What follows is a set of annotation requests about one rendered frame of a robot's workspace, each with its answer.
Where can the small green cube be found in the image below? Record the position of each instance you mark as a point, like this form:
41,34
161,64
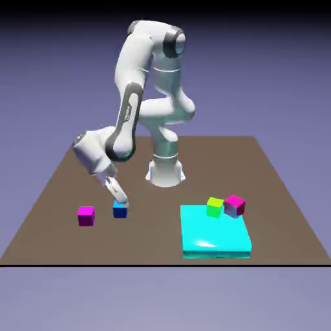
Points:
214,207

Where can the small blue cube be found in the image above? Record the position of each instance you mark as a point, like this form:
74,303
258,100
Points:
120,211

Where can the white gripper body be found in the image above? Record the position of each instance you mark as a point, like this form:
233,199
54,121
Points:
115,190

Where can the small pink cube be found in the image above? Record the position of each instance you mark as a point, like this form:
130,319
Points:
234,206

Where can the large cyan box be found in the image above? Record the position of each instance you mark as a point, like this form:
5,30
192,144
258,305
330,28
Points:
214,234

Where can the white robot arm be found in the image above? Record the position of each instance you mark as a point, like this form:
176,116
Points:
134,64

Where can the small magenta cube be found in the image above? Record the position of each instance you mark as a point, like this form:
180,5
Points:
86,216

